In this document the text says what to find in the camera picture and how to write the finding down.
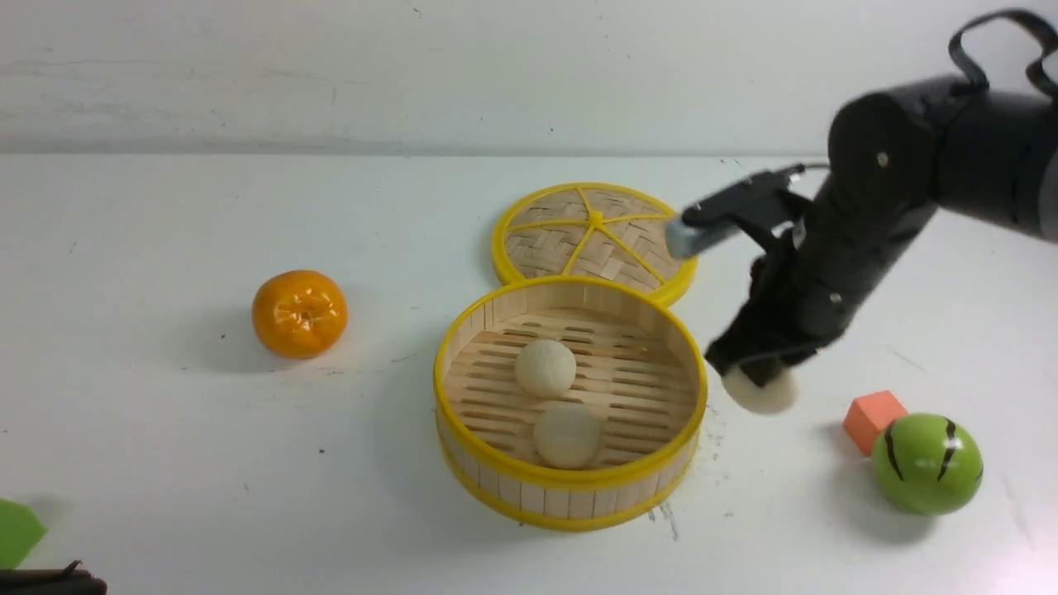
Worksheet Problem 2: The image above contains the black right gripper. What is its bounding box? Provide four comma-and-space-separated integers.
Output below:
704, 223, 877, 387

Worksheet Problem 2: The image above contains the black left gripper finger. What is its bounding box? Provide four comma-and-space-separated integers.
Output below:
1, 560, 108, 595

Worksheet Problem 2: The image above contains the cream toy bun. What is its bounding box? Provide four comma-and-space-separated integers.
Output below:
722, 369, 798, 416
533, 402, 604, 469
514, 340, 577, 399

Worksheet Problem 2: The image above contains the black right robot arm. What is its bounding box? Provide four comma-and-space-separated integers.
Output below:
681, 79, 1056, 387

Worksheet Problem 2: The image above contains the yellow bamboo steamer tray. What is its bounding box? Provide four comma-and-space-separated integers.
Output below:
433, 276, 708, 531

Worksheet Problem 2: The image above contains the yellow woven steamer lid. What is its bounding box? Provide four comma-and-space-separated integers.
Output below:
490, 182, 698, 306

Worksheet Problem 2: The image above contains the green wooden cube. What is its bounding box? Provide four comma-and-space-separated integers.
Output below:
0, 498, 48, 571

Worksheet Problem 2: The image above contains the orange wooden block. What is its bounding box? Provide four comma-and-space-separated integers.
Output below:
841, 389, 908, 457

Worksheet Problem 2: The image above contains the green toy watermelon ball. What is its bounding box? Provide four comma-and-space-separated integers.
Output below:
870, 413, 984, 517

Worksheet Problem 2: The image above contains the orange toy tangerine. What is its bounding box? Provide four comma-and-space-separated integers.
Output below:
250, 269, 349, 360

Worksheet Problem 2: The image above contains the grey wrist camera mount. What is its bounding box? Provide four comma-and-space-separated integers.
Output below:
664, 165, 815, 260

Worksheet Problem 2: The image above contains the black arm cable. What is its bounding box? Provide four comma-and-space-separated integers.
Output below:
947, 8, 1058, 100

